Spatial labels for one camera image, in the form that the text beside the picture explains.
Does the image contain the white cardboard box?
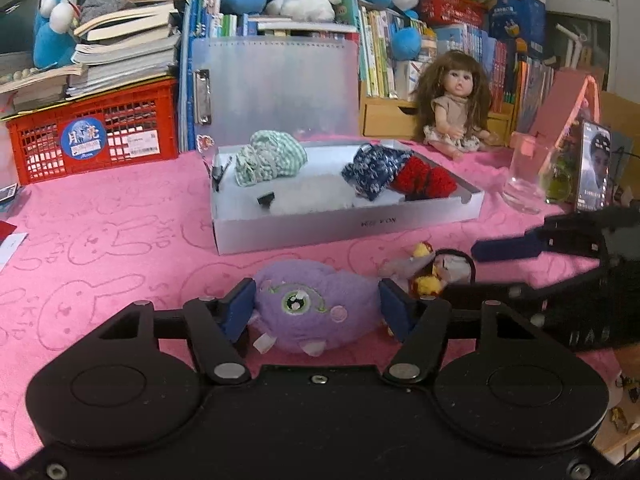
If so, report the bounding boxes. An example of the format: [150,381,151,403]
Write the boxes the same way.
[190,37,486,257]

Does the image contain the row of upright books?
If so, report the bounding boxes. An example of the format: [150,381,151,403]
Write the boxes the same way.
[182,0,556,126]

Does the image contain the grey cloth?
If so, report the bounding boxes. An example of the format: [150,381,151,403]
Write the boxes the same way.
[80,0,136,23]

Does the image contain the blue floral drawstring pouch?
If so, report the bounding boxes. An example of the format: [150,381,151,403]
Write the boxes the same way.
[341,145,413,202]

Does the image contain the black strap loop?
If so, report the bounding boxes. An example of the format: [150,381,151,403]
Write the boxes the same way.
[436,247,478,287]

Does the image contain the wooden bead string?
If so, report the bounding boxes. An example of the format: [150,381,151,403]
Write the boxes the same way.
[0,67,37,84]

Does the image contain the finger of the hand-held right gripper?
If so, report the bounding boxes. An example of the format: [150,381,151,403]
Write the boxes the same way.
[442,265,611,312]
[470,210,609,264]

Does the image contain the blue white plush cat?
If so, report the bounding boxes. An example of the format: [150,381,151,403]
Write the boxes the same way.
[32,0,83,68]

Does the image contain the pink rabbit print towel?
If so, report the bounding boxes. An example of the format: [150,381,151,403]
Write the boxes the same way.
[0,147,640,466]

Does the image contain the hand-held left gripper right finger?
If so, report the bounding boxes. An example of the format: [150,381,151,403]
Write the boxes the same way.
[378,277,542,386]

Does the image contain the red plastic basket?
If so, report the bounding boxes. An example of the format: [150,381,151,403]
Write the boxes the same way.
[420,0,488,28]

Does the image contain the white blue carton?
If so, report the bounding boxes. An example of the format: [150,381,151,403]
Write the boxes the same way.
[395,60,431,101]

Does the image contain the red plastic crate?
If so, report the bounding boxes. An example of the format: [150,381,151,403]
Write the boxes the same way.
[2,80,181,186]

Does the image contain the red knitted pouch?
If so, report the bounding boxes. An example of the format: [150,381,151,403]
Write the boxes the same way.
[390,156,458,200]

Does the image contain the blue file folder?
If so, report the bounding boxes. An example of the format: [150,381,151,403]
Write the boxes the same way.
[177,0,211,153]

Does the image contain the brown haired doll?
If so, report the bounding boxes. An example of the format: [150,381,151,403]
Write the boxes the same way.
[411,50,503,161]

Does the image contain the black binder clip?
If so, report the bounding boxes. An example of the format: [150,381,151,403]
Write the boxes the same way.
[211,159,229,194]

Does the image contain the translucent bow hair clip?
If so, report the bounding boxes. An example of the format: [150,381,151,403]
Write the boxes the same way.
[377,255,436,282]

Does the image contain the smartphone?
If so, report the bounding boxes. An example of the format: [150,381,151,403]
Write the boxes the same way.
[575,120,613,213]

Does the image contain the blue printed box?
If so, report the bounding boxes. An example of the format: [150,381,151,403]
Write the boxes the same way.
[487,0,546,56]

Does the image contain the stack of books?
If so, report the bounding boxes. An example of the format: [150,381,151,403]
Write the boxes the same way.
[0,0,203,111]

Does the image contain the glass cup green handle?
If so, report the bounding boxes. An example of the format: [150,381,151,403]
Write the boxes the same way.
[502,132,558,216]

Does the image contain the purple plush toy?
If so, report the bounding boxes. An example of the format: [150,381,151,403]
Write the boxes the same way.
[252,260,388,358]

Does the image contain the yellow red knitted toy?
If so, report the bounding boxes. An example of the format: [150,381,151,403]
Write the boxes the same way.
[409,241,447,297]

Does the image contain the pink leather case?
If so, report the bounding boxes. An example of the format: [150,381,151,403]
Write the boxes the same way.
[512,67,603,153]

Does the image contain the green checked cloth pouch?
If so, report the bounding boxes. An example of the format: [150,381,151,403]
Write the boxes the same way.
[234,130,307,188]

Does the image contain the wooden drawer organizer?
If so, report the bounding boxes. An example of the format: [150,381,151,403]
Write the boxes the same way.
[359,92,516,148]

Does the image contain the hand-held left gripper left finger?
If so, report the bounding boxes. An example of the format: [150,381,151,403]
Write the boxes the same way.
[96,276,257,386]

